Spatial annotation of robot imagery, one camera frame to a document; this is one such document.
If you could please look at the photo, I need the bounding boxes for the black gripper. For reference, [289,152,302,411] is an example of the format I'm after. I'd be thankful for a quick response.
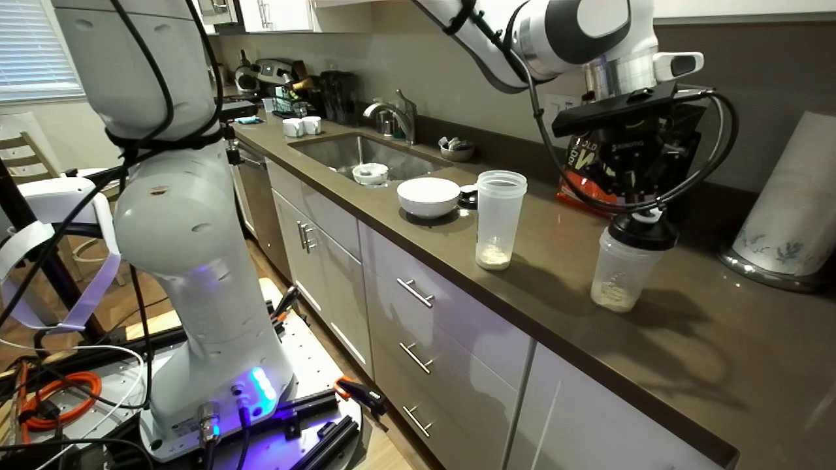
[598,108,705,221]

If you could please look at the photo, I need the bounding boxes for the short clear shaker bottle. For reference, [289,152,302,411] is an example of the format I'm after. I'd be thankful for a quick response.
[588,241,669,315]

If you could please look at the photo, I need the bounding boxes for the tall clear shaker bottle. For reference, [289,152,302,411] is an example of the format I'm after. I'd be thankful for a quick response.
[473,168,531,274]

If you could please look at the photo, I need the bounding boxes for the black red whey protein bag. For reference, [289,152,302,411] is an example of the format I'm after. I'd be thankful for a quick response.
[553,97,710,216]

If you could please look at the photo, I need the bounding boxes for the steel paper towel holder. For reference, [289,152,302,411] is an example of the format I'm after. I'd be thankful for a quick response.
[718,249,836,296]

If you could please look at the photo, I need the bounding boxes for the white paper towel roll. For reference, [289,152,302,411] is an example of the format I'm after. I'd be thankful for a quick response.
[728,108,836,283]

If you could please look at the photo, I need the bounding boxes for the white black sponge holder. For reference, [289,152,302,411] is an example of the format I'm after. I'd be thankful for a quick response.
[436,134,477,164]

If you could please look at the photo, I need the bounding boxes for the white ceramic bowl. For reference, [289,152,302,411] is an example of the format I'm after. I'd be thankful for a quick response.
[395,174,463,221]

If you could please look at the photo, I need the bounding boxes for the white lower kitchen cabinets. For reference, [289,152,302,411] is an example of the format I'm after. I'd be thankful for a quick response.
[258,154,726,470]

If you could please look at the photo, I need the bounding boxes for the white kitchen cabinets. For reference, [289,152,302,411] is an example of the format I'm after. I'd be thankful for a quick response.
[191,0,420,39]
[258,154,726,470]

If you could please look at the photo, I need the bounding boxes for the chrome kitchen faucet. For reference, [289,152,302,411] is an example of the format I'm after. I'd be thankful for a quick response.
[361,88,420,146]

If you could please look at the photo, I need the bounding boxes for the white cup in sink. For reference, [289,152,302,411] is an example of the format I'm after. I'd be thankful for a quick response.
[351,160,391,190]

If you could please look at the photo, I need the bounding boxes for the stainless steel sink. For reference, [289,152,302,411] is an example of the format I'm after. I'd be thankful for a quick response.
[288,129,449,189]

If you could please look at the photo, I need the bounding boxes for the black coffee maker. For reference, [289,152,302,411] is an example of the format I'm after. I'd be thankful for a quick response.
[317,69,361,125]

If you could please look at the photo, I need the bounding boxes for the silver black countertop appliance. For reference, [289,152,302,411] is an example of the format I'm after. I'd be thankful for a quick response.
[232,56,309,118]

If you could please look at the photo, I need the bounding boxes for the perforated robot mounting plate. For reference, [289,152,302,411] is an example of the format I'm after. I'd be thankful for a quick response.
[135,310,366,470]

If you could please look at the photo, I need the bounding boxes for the white upper kitchen cabinets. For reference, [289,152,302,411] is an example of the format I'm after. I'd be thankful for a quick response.
[191,0,420,39]

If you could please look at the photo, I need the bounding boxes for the black tripod leg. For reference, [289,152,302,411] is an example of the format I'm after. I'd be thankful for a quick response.
[0,156,109,345]

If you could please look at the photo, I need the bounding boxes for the white window blinds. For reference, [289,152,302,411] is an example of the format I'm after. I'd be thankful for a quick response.
[0,0,87,105]

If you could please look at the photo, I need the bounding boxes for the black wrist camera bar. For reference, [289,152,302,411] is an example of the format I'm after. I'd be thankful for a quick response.
[549,80,707,139]

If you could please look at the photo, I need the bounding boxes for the silver drawer handle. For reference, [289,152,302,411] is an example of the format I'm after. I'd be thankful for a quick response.
[396,339,436,379]
[400,403,436,441]
[395,274,436,310]

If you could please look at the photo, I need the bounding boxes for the silver cabinet door handle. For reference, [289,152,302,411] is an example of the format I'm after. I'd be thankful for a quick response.
[293,216,321,257]

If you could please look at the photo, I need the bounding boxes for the orange handled clamp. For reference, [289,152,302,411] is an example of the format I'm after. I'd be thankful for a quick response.
[271,284,306,331]
[331,373,391,423]

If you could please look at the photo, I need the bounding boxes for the white frame stand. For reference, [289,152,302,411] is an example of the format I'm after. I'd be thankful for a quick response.
[0,171,122,335]

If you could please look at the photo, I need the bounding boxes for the orange cable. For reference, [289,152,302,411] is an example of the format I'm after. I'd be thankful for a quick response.
[14,369,105,437]

